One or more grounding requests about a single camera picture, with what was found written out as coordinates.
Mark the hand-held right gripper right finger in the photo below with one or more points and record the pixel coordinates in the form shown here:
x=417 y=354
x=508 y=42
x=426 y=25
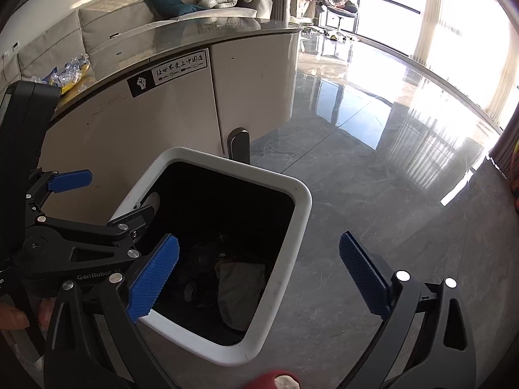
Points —
x=364 y=275

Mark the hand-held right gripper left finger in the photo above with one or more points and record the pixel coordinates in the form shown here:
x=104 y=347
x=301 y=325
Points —
x=153 y=281

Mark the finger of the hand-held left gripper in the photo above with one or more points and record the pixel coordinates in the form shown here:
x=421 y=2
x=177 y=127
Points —
x=69 y=180
x=121 y=229

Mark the white trash bin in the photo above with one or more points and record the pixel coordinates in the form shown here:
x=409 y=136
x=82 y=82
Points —
x=284 y=194

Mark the person's left hand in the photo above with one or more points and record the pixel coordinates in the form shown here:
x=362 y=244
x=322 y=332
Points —
x=14 y=317

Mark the yellow and blue plastic wrapper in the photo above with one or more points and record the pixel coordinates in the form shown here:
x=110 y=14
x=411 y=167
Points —
x=71 y=75

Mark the white crumpled paper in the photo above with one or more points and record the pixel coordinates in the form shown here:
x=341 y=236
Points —
x=240 y=291

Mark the white cabinet with grey top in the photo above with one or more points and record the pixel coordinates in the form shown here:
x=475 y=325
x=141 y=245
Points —
x=170 y=121

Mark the black fist sticker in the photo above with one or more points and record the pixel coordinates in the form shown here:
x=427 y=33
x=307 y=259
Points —
x=141 y=85

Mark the beige sofa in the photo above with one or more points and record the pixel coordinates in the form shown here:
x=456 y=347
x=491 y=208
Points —
x=101 y=24

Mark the red round object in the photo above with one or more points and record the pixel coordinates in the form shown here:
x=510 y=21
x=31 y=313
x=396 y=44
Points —
x=261 y=381

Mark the dark brown curtain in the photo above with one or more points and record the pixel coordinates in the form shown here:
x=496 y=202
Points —
x=505 y=150

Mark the teal pillow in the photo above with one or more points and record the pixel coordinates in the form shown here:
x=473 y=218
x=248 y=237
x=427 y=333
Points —
x=170 y=3

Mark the sheer white curtain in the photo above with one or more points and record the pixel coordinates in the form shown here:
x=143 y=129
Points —
x=466 y=40

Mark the chair with clothes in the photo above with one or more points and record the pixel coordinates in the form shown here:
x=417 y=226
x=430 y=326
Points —
x=339 y=7

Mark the white side table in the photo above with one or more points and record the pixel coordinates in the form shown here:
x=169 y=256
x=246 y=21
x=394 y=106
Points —
x=306 y=2

